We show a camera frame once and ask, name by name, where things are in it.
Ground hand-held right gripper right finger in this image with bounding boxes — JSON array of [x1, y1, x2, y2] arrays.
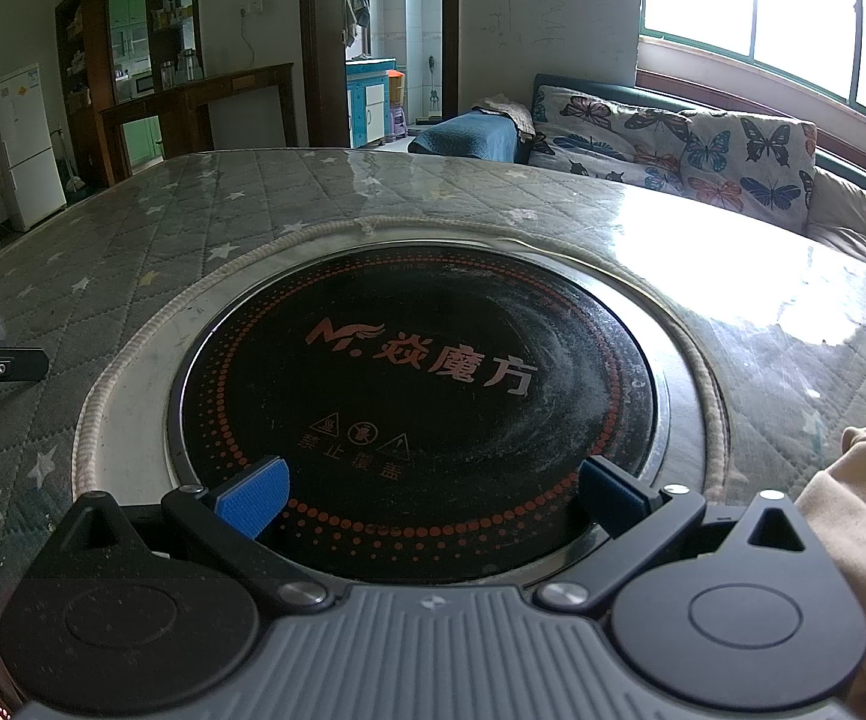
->
[[534, 454, 844, 614]]

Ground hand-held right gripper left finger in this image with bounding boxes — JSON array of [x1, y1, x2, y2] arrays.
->
[[26, 454, 336, 613]]

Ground hanging clothes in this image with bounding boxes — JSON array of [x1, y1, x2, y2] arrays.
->
[[341, 0, 371, 51]]

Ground round black induction cooktop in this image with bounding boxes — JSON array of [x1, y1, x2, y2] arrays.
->
[[166, 246, 672, 587]]

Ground white refrigerator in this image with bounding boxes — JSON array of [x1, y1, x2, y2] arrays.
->
[[0, 63, 68, 233]]

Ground long butterfly print pillow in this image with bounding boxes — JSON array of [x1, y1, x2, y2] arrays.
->
[[527, 85, 695, 190]]

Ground wooden display cabinet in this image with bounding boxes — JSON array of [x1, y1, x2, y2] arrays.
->
[[53, 0, 206, 190]]

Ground grey sofa cushion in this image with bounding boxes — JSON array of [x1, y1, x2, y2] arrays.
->
[[802, 165, 866, 280]]

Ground blue armrest blanket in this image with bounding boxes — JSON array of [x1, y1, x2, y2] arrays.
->
[[407, 110, 522, 164]]

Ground brown armrest cloth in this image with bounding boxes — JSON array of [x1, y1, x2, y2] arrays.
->
[[476, 95, 537, 143]]

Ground wooden side counter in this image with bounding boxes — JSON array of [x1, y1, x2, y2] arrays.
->
[[97, 63, 300, 187]]

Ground teal sofa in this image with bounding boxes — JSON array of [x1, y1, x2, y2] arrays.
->
[[407, 73, 866, 280]]

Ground teal kitchen cabinet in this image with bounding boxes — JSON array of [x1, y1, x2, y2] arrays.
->
[[346, 58, 398, 149]]

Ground window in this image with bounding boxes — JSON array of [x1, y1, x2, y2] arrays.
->
[[637, 0, 866, 130]]

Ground dark wooden door frame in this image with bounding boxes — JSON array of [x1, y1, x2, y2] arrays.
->
[[296, 0, 464, 151]]

